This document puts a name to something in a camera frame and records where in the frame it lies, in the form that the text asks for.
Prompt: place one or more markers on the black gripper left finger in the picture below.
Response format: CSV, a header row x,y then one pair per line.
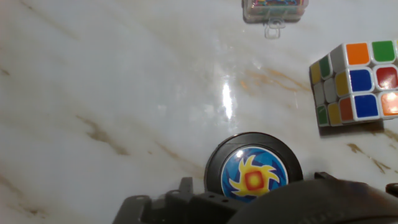
x,y
192,208

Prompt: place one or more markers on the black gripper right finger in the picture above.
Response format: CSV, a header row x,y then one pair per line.
x,y
323,175

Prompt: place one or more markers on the black yo-yo with blue sticker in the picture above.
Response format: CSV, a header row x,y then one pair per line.
x,y
253,171

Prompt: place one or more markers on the white Rubik's cube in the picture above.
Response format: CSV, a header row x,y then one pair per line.
x,y
360,81

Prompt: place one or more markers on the marble pattern table sheet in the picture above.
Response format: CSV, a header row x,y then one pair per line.
x,y
93,77

